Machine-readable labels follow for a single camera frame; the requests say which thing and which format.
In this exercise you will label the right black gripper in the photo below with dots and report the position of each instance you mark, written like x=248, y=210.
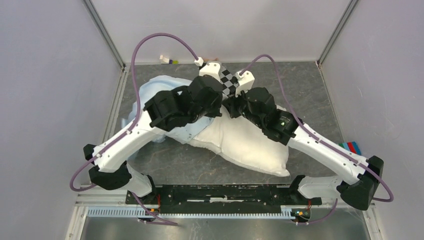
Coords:
x=230, y=103

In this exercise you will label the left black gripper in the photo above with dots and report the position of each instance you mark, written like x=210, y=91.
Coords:
x=216, y=111

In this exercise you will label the white pillow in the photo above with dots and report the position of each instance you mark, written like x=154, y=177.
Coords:
x=240, y=142

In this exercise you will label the light blue pillowcase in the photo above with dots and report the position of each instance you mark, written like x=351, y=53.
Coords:
x=167, y=83

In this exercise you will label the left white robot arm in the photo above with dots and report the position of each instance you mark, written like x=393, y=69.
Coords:
x=165, y=109

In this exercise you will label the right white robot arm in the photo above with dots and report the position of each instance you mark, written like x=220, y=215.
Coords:
x=356, y=178

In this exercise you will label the black white checkerboard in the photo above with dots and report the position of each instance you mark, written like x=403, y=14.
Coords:
x=228, y=81

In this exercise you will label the red blue green blocks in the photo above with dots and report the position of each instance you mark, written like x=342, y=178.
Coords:
x=351, y=146

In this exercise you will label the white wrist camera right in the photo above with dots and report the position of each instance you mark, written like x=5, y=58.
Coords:
x=245, y=81

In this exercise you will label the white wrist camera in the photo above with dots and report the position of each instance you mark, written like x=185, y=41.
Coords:
x=208, y=68
x=245, y=81

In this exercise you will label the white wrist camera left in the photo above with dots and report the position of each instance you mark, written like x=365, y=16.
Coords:
x=208, y=68

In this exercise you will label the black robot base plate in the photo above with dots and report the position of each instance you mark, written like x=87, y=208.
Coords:
x=225, y=199

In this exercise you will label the white slotted cable duct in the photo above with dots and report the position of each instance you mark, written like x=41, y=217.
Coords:
x=140, y=213

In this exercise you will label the aluminium rail frame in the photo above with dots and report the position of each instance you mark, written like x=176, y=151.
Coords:
x=99, y=197

